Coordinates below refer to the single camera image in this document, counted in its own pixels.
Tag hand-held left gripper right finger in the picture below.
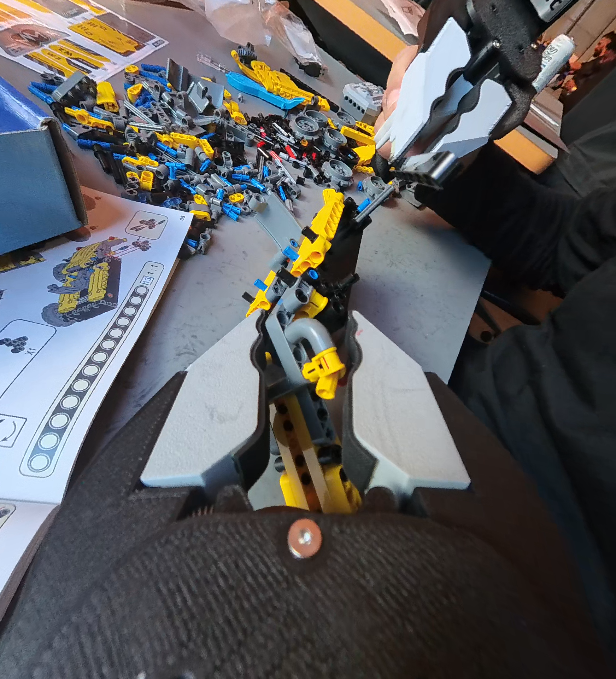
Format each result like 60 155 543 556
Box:
339 310 472 493

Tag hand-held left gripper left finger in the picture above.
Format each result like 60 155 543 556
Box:
139 315 279 491

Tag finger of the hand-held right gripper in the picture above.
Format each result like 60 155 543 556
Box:
407 79 515 161
374 17 473 162

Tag long black holed beam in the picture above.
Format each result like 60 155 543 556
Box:
392 151 460 190

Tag yellow toy vehicle model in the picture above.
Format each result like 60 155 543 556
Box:
243 183 399 515

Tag person's right forearm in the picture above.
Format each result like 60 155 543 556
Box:
414 143 616 298

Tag grey desk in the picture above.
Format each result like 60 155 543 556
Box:
0 0 494 510

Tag person's right hand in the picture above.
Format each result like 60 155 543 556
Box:
374 44 422 141

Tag grey toy motor block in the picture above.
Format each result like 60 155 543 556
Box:
342 82 385 120

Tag wooden table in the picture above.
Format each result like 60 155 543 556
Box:
313 0 560 176

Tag grey toy wheel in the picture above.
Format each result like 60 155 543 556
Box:
321 159 353 186

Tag person's dark clothing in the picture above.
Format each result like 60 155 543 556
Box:
448 69 616 679

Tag building instruction booklet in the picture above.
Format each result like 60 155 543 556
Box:
0 186 194 653

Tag light blue curved panel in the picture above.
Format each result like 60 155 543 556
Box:
225 71 316 109

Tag clear plastic wrapper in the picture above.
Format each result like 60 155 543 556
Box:
202 0 319 59

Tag grey curved panel brick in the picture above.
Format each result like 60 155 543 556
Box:
255 199 306 255

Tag pile of small building bricks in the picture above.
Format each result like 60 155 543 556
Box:
27 45 393 255

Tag blue cardboard box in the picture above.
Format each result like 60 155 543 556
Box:
0 50 88 266

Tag yellow sticker sheet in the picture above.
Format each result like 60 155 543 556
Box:
0 0 170 83

